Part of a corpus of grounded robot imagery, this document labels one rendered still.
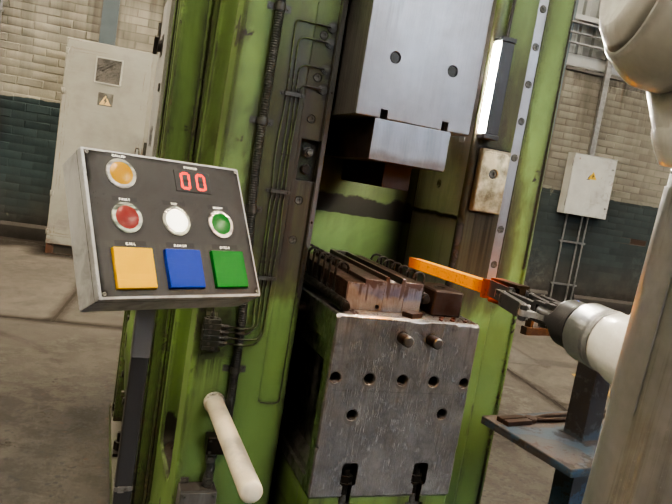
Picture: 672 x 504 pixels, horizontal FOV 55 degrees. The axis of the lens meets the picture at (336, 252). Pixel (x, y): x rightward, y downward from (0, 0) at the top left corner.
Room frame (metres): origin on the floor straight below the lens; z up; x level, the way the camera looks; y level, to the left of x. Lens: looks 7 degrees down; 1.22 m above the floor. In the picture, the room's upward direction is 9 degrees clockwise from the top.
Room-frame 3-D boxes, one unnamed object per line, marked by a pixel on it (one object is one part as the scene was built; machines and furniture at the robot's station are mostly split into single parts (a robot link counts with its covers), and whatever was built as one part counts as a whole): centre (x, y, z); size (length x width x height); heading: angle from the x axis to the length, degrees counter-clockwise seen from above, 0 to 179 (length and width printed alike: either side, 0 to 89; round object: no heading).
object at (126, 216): (1.14, 0.37, 1.09); 0.05 x 0.03 x 0.04; 111
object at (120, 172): (1.17, 0.41, 1.16); 0.05 x 0.03 x 0.04; 111
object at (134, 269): (1.11, 0.34, 1.01); 0.07 x 0.05 x 0.07; 136
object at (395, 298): (1.74, -0.06, 0.96); 0.42 x 0.20 x 0.09; 21
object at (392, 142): (1.74, -0.06, 1.32); 0.42 x 0.20 x 0.10; 21
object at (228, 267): (1.25, 0.20, 1.01); 0.07 x 0.05 x 0.07; 136
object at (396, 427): (1.77, -0.11, 0.69); 0.56 x 0.38 x 0.45; 21
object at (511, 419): (1.73, -0.74, 0.68); 0.60 x 0.04 x 0.01; 121
